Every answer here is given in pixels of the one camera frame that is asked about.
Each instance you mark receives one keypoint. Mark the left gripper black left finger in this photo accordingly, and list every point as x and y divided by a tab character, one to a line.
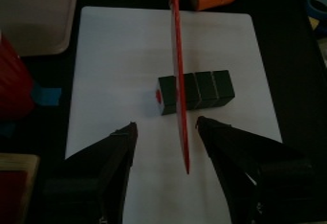
94	176

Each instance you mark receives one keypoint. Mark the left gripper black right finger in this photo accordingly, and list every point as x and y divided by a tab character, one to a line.
264	176

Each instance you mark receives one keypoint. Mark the red toy knife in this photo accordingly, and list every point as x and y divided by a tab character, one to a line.
181	106

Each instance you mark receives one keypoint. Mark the dark green sushi roll piece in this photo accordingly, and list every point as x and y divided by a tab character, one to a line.
206	90
191	94
169	97
223	87

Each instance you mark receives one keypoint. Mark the red plate with white rim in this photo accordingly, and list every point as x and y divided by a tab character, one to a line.
15	81

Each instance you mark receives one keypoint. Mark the white cutting board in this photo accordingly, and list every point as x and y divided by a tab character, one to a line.
127	58

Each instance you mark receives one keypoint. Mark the blue tape square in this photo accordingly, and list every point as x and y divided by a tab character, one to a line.
49	96

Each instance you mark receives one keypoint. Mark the beige plastic tray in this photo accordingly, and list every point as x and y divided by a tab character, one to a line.
34	14

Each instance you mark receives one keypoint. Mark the blue tape roll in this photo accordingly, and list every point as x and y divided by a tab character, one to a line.
316	6

